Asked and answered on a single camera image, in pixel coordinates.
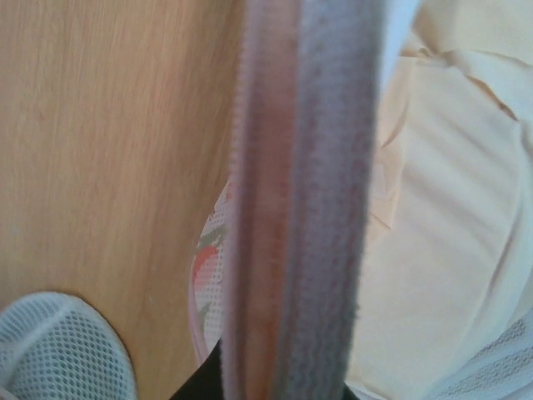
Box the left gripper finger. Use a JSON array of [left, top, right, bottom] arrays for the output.
[[170, 347, 224, 400]]

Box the floral mesh laundry bag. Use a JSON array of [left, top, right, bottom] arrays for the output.
[[187, 0, 533, 400]]

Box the white round mesh laundry bag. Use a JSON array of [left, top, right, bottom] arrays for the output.
[[1, 292, 138, 399]]

